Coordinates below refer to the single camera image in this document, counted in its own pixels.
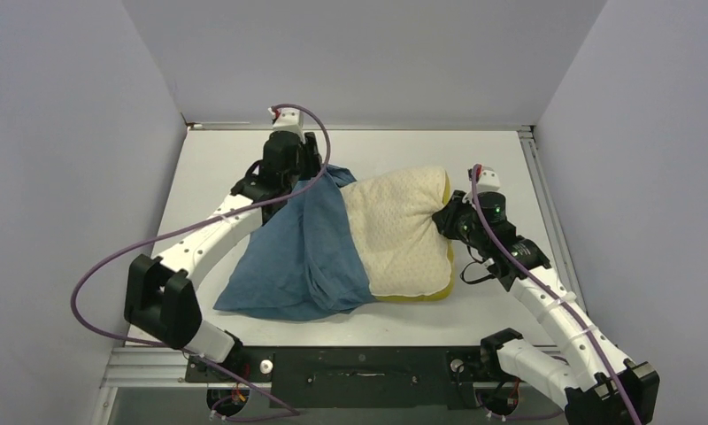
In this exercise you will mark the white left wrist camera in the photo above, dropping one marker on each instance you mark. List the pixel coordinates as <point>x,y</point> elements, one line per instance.
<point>287,119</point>

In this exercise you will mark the yellow white pillow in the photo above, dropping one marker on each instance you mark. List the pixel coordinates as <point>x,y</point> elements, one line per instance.
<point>391,223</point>

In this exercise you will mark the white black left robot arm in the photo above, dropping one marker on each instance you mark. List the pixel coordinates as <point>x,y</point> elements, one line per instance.
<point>161,297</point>

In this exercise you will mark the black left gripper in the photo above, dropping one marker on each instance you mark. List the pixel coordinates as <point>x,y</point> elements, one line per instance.
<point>311,158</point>

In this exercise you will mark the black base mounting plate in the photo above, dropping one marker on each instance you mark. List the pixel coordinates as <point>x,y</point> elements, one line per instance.
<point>362,377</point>

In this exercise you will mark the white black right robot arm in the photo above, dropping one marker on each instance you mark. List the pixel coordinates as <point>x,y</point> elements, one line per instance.
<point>595,382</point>

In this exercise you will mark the blue pillowcase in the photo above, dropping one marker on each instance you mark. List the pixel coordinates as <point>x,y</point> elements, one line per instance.
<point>302,265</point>

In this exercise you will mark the aluminium frame rail right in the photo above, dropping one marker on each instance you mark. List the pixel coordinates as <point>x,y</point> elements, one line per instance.
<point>555,233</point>

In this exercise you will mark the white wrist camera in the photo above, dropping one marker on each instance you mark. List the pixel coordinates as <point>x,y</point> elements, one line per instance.
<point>287,119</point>
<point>485,179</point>

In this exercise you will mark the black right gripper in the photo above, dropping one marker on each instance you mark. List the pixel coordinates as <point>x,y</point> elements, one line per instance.
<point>447,217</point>

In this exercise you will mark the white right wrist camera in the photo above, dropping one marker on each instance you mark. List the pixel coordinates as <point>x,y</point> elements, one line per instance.
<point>485,179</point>

